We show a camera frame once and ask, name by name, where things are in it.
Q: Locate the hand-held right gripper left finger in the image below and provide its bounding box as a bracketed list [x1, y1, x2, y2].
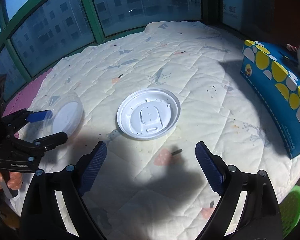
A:
[20, 141, 108, 240]

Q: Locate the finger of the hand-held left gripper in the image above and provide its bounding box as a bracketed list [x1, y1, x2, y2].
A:
[5, 131, 68, 157]
[1, 110, 53, 135]

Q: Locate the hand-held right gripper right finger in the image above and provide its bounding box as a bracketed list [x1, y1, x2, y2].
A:
[195, 141, 283, 240]

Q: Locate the clear round plastic container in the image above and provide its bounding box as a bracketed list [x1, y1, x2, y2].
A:
[46, 92, 85, 138]

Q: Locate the white plastic cup lid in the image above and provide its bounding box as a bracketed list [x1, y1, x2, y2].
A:
[117, 88, 180, 140]

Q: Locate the green plastic mesh basket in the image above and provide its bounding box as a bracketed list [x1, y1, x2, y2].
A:
[279, 185, 300, 239]

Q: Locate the person's left hand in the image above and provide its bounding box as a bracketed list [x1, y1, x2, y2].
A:
[0, 166, 23, 190]

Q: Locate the pink foam mat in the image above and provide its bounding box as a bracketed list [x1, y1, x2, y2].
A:
[2, 69, 53, 115]

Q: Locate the white quilted mat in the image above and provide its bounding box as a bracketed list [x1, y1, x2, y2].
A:
[9, 21, 300, 240]

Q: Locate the blue box with dots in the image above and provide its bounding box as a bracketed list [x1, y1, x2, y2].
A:
[240, 40, 300, 159]

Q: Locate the green framed window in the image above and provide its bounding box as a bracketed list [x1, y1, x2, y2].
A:
[0, 0, 223, 100]

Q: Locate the white panel with leaf logo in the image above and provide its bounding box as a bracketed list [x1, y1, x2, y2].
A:
[221, 0, 243, 30]

